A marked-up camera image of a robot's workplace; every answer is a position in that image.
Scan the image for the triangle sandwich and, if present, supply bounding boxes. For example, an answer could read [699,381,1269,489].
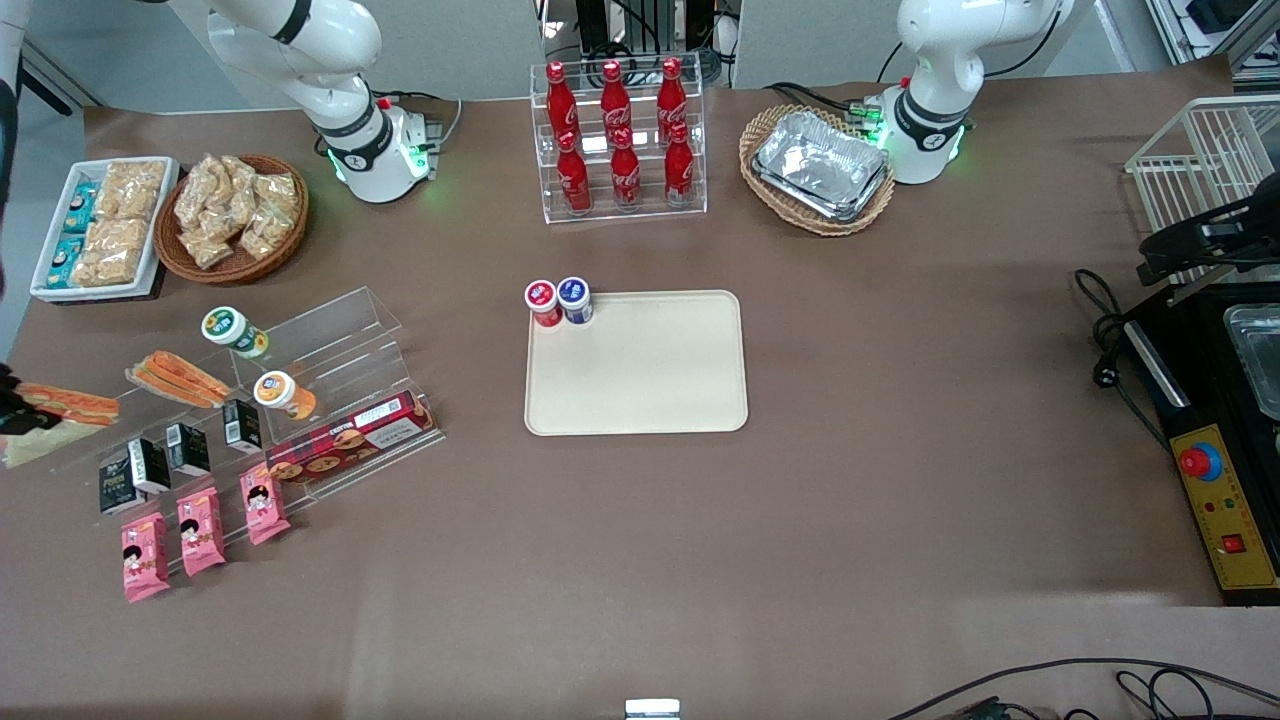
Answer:
[125,350,233,409]
[3,383,119,469]

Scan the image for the white rectangular snack tray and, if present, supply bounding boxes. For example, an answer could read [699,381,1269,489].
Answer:
[30,157,182,302]

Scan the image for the cream plastic serving tray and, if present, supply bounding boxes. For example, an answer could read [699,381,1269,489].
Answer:
[524,290,749,437]

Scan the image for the aluminium foil tray stack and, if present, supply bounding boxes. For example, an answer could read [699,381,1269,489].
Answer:
[752,110,892,223]

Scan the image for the steel machine tray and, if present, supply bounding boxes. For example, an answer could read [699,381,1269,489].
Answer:
[1222,303,1280,421]

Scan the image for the clear acrylic stepped stand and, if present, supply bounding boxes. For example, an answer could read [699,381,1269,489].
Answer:
[228,287,447,506]
[45,350,301,593]

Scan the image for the black gold lettered packet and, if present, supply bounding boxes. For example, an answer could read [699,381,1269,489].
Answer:
[98,455,139,516]

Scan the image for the black white text packet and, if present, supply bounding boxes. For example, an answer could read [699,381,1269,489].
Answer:
[128,437,172,495]

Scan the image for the clear wrapped cracker pack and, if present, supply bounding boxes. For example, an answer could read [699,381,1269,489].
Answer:
[97,160,167,221]
[70,248,143,289]
[85,218,153,256]

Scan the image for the black barcode carton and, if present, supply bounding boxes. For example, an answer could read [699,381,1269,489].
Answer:
[166,422,211,477]
[222,399,263,454]

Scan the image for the pink cartoon snack packet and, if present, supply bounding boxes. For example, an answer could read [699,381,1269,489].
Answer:
[240,465,292,546]
[177,487,228,577]
[121,512,172,603]

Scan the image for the green capped small bottle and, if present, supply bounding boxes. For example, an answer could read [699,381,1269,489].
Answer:
[201,306,269,359]

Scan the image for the brown wicker snack basket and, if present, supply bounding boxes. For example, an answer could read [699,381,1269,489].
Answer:
[154,153,310,286]

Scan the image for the orange capped small bottle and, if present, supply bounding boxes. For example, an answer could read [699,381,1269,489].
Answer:
[253,371,318,421]

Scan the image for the red tartan shortbread box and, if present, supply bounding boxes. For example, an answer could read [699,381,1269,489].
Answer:
[265,390,438,484]

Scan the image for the red capped small bottle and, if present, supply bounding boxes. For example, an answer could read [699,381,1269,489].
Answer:
[524,280,563,328]

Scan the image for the clear acrylic bottle rack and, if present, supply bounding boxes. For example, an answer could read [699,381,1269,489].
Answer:
[530,60,708,225]

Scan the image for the red cola bottle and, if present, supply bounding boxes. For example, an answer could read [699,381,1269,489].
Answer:
[657,57,688,131]
[546,62,579,141]
[610,128,642,208]
[600,61,632,136]
[557,130,593,214]
[664,124,695,201]

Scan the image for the black equipment box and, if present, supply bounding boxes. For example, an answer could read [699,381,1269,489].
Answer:
[575,0,721,56]

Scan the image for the light wicker basket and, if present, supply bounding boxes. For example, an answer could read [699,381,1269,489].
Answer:
[739,104,897,237]

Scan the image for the red emergency stop button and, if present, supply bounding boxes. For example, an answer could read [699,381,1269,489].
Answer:
[1178,442,1224,484]

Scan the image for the black machine with yellow panel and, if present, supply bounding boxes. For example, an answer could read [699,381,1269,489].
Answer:
[1120,283,1280,608]

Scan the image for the dark diagonal metal rail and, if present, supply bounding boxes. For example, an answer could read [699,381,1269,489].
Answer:
[20,40,103,113]

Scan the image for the grey cable at arm base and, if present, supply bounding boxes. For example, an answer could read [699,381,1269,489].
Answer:
[375,90,464,151]

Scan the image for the black cable at arm base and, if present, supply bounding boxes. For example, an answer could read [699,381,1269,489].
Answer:
[765,80,881,123]

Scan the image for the long black cable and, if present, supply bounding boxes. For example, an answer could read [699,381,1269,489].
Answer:
[885,657,1280,720]

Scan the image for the black machine power cable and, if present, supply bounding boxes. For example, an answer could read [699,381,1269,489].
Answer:
[1073,268,1173,451]

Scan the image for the looped black cable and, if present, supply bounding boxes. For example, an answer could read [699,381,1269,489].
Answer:
[1115,668,1217,720]

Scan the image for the white wire basket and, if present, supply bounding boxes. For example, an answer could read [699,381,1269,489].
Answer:
[1125,95,1280,286]

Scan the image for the aluminium frame rails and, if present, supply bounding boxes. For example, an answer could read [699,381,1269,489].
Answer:
[1145,0,1280,69]

